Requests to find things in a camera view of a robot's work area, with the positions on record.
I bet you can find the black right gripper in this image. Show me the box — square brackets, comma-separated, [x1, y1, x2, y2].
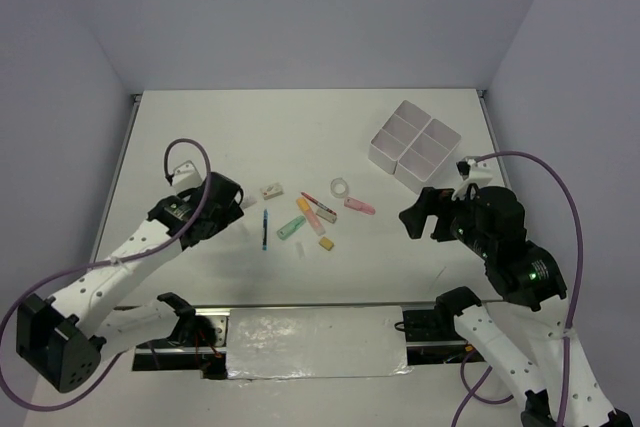
[397, 183, 492, 254]

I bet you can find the blue gel pen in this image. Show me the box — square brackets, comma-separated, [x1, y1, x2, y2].
[261, 208, 269, 251]

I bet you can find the clear plastic pen cap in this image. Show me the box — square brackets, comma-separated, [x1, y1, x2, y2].
[295, 242, 305, 259]

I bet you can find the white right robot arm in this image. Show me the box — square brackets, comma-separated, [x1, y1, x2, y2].
[399, 184, 632, 426]

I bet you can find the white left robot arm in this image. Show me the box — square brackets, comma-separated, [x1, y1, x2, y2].
[16, 172, 244, 393]

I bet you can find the orange grey highlighter marker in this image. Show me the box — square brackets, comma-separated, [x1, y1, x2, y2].
[241, 195, 257, 208]

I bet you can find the white staples box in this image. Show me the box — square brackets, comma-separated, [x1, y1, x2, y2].
[260, 183, 284, 200]

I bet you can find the white right storage container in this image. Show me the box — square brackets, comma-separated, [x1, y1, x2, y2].
[396, 118, 462, 186]

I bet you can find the white storage container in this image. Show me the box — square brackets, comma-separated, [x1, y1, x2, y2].
[396, 118, 462, 186]
[368, 100, 432, 175]

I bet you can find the pink correction tape dispenser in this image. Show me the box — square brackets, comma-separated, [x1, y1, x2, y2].
[343, 196, 376, 215]

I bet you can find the white left storage container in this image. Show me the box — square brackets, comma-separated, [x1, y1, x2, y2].
[368, 100, 432, 175]

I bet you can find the yellow pink highlighter marker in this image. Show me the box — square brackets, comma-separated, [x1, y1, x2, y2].
[296, 197, 325, 236]

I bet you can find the clear adhesive tape roll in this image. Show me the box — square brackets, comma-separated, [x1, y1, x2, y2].
[330, 177, 349, 199]

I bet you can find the white eraser in sleeve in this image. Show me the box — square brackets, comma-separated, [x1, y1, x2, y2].
[316, 207, 337, 224]

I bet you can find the yellow eraser block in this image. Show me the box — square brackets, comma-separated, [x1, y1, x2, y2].
[319, 237, 334, 251]

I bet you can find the silver foil covered panel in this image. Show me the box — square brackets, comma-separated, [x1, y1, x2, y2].
[226, 306, 411, 380]

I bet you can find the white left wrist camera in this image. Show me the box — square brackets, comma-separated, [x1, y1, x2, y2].
[171, 161, 203, 194]

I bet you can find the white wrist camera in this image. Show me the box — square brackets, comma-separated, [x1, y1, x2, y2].
[171, 161, 203, 194]
[451, 157, 493, 201]

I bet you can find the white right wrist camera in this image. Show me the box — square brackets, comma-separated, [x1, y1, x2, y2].
[451, 157, 493, 201]

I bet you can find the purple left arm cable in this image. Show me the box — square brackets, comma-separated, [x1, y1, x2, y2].
[0, 139, 214, 411]

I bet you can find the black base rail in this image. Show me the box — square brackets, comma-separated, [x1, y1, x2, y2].
[132, 303, 471, 381]

